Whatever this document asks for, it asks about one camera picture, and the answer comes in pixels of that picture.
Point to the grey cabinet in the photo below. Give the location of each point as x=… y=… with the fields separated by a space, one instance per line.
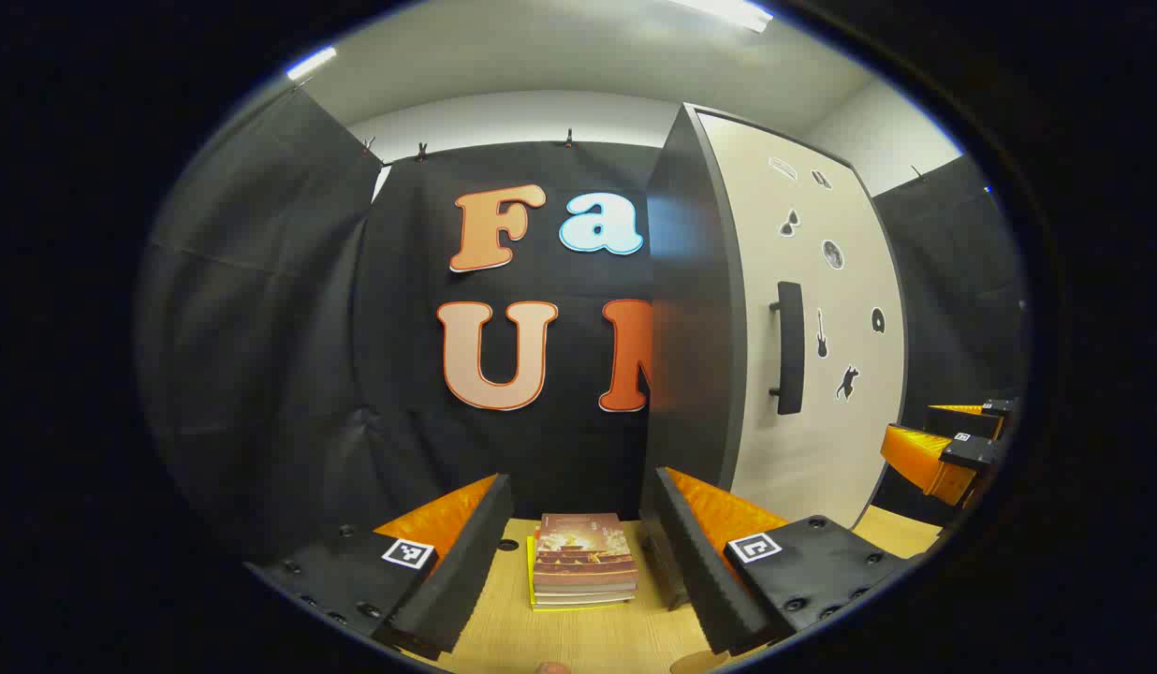
x=691 y=281

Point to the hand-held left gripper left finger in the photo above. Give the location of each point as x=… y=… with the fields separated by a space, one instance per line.
x=466 y=562

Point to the black backdrop cloth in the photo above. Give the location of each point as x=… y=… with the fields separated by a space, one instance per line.
x=401 y=374

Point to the ceiling light panel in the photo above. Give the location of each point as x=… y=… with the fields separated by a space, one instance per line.
x=312 y=63
x=728 y=11

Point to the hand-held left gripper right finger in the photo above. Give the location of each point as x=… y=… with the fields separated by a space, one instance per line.
x=691 y=562

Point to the round cork coaster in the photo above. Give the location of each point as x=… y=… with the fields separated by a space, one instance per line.
x=700 y=664

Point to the plain paperback book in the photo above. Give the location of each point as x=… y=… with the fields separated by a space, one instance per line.
x=583 y=592

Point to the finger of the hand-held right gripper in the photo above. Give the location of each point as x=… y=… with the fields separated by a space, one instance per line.
x=972 y=454
x=998 y=409

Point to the white cabinet door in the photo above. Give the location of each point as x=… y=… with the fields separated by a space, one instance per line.
x=822 y=449

